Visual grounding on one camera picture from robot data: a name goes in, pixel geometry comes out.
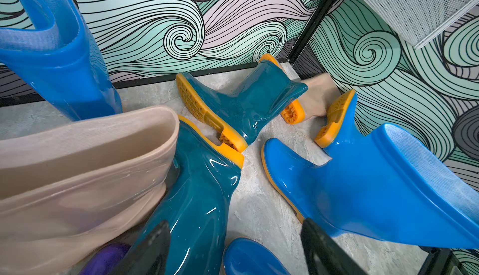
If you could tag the beige boot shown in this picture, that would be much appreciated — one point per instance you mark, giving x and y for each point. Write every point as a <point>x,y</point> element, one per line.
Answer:
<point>67,191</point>
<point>321,93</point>

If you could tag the blue boot front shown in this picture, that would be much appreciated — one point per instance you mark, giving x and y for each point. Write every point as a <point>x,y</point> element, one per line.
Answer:
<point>244,256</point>

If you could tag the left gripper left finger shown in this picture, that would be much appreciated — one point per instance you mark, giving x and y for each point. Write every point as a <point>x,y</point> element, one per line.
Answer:
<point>150,256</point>

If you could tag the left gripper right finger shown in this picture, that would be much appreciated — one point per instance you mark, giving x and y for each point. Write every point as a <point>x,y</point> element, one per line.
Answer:
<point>323,255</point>

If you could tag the beige boot left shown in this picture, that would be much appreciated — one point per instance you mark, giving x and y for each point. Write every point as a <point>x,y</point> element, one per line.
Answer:
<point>67,191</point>

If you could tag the purple boot rear left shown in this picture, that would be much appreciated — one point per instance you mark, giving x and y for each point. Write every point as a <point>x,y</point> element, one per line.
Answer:
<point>105,259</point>

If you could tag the beige boot rear right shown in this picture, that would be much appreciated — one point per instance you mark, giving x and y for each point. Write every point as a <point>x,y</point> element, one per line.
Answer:
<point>321,93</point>

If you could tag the teal boot center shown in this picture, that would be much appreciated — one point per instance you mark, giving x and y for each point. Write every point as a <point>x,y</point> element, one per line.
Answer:
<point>196,207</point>

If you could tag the teal boot rear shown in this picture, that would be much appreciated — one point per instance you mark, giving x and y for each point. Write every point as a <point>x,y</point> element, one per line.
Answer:
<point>240,115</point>

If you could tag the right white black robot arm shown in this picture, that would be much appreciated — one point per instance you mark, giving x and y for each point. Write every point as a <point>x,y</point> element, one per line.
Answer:
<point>445,261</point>

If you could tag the white mesh wall basket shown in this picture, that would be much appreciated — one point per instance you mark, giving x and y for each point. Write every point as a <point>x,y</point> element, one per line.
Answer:
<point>420,21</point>

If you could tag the blue boot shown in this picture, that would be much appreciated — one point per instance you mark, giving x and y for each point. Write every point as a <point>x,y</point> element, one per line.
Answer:
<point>60,60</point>
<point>385,185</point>
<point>244,256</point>

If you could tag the teal boot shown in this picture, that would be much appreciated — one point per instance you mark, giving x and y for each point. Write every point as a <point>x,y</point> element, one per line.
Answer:
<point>240,115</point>
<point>196,207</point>

